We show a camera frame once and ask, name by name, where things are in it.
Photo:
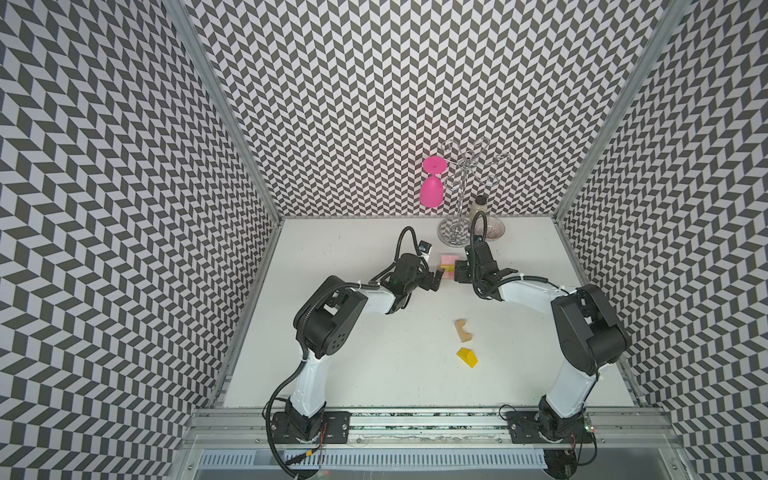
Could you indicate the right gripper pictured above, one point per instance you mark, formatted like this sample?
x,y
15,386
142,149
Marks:
x,y
465,271

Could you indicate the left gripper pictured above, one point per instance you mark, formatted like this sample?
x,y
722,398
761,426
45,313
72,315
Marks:
x,y
430,276

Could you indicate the pink block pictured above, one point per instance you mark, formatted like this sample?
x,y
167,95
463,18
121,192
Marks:
x,y
449,259

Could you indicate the natural wood arch block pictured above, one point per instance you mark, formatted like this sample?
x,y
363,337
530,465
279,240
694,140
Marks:
x,y
462,333

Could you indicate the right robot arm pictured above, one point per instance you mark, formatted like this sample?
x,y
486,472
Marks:
x,y
589,332

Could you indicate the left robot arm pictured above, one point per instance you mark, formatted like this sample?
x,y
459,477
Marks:
x,y
297,411

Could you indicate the yellow wedge block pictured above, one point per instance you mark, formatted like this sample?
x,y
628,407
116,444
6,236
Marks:
x,y
467,356

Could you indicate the pink striped bowl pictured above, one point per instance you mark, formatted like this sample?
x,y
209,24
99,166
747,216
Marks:
x,y
491,228

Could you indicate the chrome glass holder stand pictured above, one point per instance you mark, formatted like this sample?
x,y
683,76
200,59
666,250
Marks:
x,y
466,160

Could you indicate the pink plastic wine glass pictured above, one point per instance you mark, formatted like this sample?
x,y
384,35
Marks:
x,y
432,189

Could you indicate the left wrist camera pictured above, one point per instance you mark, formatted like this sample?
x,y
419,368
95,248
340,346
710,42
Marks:
x,y
424,249

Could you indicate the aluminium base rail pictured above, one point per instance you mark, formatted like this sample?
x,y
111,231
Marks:
x,y
432,443

